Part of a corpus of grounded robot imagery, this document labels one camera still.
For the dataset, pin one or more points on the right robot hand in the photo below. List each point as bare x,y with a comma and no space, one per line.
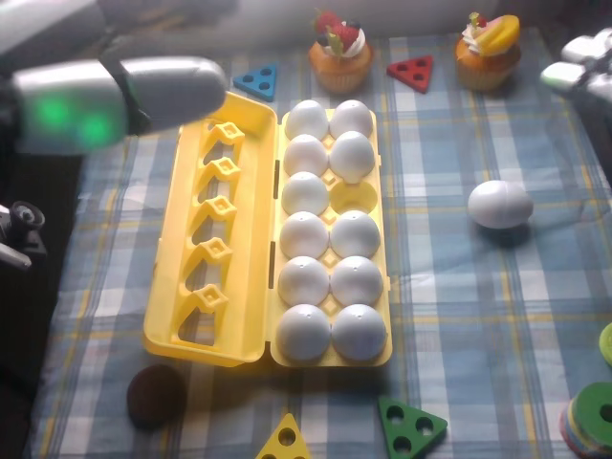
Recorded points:
581,72

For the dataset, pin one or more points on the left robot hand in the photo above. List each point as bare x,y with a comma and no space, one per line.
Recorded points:
167,91

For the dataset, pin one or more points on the yellow egg carton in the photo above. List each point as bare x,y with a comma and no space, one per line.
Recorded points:
253,215

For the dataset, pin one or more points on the white toy egg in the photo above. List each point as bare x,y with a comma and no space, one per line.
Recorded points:
358,332
304,192
303,234
351,155
306,154
356,279
307,119
303,332
303,279
352,118
500,205
355,234

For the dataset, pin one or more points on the blue triangle block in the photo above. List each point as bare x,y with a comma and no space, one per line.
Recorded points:
257,83

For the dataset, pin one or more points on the toy cupcake with orange slice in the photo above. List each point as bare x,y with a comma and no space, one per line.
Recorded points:
485,72

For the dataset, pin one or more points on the red triangle block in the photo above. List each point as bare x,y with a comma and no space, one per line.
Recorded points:
406,79

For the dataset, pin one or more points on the toy cupcake with strawberries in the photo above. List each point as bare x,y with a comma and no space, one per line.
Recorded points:
342,72

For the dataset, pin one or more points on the blue plaid table cloth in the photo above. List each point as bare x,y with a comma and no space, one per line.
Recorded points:
454,287

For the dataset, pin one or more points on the dark chocolate toy cookie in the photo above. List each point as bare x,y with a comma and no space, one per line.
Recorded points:
155,397

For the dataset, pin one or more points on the stack of coloured rings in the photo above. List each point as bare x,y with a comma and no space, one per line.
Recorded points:
583,411

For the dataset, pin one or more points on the yellow triangle block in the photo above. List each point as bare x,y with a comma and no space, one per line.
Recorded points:
296,452

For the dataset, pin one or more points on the green triangle block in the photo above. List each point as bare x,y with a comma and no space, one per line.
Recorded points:
411,430

